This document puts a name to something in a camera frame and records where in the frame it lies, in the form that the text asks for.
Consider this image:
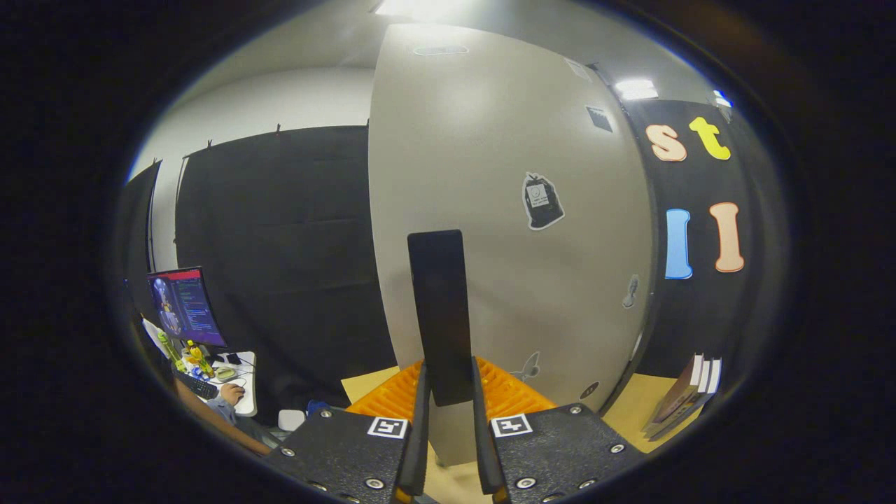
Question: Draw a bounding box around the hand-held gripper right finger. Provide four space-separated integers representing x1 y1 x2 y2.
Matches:
470 356 648 504

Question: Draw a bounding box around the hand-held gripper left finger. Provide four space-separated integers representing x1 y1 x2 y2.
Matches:
265 358 431 504

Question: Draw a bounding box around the beige cabinet door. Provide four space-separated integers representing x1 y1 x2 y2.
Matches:
369 24 655 466

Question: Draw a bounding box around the white desk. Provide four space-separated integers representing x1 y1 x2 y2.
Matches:
203 350 258 417

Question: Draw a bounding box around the dark red cover book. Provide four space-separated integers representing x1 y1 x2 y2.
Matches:
643 353 704 436

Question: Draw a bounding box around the black keyboard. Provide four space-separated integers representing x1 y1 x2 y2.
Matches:
175 371 219 401

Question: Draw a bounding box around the brown spine book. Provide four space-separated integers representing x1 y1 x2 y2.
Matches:
654 358 713 438

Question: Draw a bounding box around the yellow toy figure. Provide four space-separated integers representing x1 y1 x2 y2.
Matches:
183 339 214 379

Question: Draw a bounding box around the blue spine book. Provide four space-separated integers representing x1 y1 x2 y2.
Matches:
661 358 723 442

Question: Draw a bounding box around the green yellow toy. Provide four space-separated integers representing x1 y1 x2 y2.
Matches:
157 330 186 372

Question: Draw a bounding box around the computer monitor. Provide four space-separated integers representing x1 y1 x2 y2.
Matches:
146 266 228 349

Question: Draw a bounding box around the small ceiling light panel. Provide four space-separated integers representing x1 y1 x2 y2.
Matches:
614 78 659 102

